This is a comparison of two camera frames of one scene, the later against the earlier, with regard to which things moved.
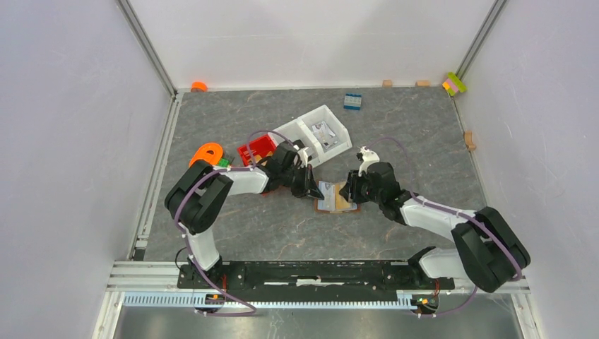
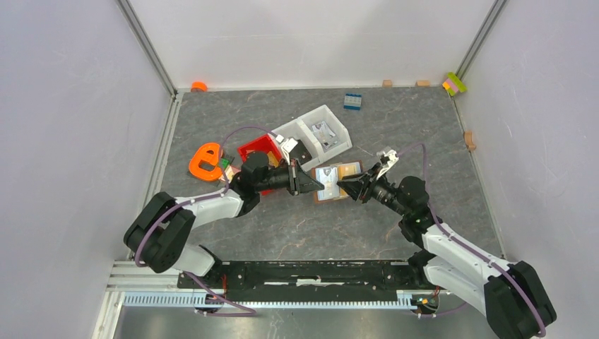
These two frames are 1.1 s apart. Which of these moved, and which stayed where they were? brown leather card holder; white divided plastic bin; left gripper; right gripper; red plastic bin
Moved: brown leather card holder
Stayed: white divided plastic bin; red plastic bin; left gripper; right gripper
